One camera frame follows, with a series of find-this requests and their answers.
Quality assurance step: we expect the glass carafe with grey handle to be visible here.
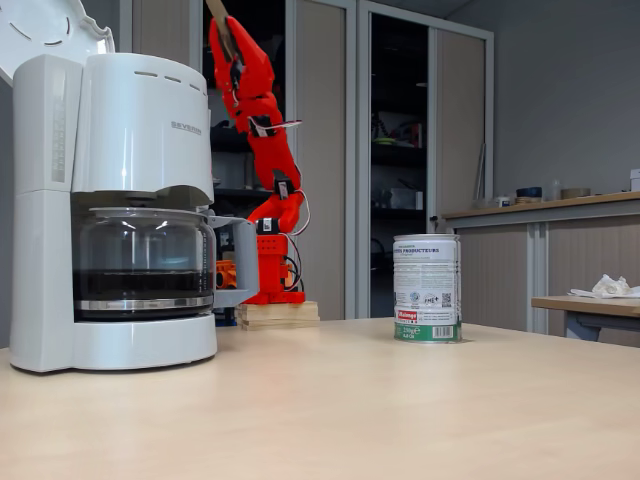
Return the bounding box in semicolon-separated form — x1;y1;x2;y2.
72;207;261;322

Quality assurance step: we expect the white green coffee tin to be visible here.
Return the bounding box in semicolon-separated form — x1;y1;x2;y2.
393;233;464;345

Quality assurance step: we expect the white coffee maker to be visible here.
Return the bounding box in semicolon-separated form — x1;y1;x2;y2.
0;0;219;374

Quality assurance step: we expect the crumpled white cloth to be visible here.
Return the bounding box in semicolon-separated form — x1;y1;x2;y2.
568;273;640;300

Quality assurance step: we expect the orange plastic clamp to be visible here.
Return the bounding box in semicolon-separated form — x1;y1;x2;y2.
215;259;239;290

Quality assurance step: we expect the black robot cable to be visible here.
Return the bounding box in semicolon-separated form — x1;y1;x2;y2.
284;242;306;292

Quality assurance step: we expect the grey tambour door cabinet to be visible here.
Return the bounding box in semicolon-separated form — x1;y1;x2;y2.
119;0;359;321
357;0;496;334

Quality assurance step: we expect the low grey sideboard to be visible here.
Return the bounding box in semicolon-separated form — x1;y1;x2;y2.
442;191;640;346

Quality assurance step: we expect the white servo wire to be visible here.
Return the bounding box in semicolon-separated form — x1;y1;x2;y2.
258;118;304;137

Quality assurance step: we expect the wooden base block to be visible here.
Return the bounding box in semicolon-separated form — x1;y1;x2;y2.
234;299;321;331

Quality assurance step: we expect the small wooden table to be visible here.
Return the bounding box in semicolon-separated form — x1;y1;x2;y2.
530;294;640;346

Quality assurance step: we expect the blue scoop with taped handle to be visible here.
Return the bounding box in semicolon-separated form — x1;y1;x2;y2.
205;0;242;62

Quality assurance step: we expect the grey leaning rod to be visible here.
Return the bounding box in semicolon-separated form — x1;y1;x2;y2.
473;142;488;201

